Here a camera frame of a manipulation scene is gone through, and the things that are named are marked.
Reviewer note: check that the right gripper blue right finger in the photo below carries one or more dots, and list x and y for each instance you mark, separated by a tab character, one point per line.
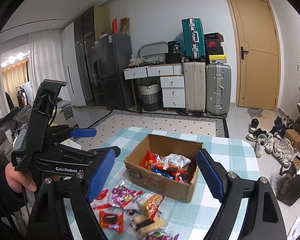
263	218

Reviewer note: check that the black white sneaker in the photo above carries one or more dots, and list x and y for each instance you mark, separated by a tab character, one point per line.
253	125

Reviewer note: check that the purple grape candy bag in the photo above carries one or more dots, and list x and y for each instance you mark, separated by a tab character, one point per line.
121	195

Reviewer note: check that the woven laundry basket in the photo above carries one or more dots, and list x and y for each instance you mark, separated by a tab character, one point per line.
150	96

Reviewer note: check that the white high-top sneaker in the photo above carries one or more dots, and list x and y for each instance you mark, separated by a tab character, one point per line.
260	145

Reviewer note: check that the red orange snack bag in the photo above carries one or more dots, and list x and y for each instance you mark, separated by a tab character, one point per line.
150	160

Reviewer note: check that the beige hard suitcase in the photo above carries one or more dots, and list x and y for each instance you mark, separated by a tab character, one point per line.
195	86

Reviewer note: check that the blue plaid tablecloth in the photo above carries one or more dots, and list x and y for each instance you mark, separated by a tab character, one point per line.
187	220

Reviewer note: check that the small brown cardboard box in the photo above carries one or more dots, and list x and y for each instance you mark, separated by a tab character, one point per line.
294	137

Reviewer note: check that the orange noodle snack bag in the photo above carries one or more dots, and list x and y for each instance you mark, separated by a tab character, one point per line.
149	204

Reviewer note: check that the red chocolate cookie pack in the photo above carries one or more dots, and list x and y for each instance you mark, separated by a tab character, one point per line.
182	176

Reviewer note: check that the black gold shopping bag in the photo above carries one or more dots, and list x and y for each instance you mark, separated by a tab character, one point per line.
288	187

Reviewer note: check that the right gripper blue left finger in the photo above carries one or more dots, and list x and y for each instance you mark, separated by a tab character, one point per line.
48	219

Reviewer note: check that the person's left hand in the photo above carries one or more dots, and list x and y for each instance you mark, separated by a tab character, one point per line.
19	179

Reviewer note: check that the stacked shoe boxes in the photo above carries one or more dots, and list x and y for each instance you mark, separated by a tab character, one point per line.
214	49

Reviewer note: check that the wooden door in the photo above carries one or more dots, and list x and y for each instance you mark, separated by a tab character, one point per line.
258	54

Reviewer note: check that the dotted black bordered rug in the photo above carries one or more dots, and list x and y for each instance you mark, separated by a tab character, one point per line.
183	124

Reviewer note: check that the sandwich biscuit pack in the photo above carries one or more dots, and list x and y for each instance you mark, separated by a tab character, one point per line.
144	225

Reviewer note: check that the silver aluminium suitcase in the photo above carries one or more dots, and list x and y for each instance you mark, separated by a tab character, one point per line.
218	89

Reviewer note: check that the dark grey refrigerator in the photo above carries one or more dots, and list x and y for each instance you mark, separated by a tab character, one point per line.
113	54

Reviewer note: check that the white drawer desk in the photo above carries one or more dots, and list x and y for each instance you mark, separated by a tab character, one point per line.
172	85

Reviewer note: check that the white red snack bag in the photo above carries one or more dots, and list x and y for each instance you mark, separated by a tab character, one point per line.
135	203

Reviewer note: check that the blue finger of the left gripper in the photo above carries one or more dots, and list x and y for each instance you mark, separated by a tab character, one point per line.
83	133

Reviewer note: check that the dark tall cabinet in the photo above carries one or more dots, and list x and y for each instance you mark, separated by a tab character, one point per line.
88	28

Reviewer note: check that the white curtain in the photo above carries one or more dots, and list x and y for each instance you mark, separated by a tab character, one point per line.
45	57

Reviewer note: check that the teal hard suitcase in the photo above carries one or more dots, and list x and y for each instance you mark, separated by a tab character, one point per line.
194	39

